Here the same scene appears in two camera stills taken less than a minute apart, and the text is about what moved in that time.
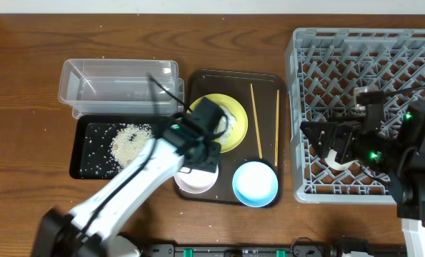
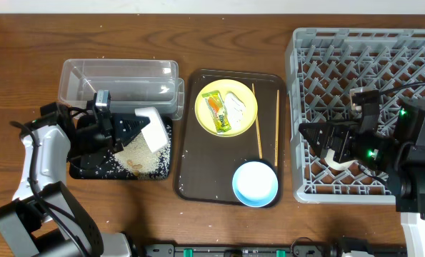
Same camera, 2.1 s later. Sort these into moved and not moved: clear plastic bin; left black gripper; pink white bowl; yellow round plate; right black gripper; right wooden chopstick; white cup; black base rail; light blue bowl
Moved: left black gripper; yellow round plate; pink white bowl
Not moved: light blue bowl; white cup; black base rail; clear plastic bin; right wooden chopstick; right black gripper
